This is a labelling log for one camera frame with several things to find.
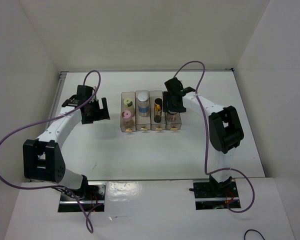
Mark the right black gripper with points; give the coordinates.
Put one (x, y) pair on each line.
(167, 97)

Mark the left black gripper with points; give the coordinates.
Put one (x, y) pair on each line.
(101, 114)

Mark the black gold pepper grinder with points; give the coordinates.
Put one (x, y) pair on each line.
(158, 104)

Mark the red label spice jar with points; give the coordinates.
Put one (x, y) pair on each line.
(172, 116)

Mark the white blue cylindrical shaker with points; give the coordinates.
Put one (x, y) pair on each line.
(143, 104)

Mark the pink cap spice bottle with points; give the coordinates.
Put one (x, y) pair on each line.
(127, 119)

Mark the yellow cap spice bottle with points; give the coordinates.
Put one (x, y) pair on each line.
(128, 105)

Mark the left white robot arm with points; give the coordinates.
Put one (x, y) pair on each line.
(42, 157)

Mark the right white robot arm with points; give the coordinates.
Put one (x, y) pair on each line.
(223, 128)

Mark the clear organizer bin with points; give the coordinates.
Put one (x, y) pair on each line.
(156, 126)
(173, 126)
(142, 123)
(125, 95)

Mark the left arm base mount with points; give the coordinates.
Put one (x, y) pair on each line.
(95, 200)

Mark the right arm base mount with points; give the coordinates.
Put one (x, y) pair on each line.
(206, 199)

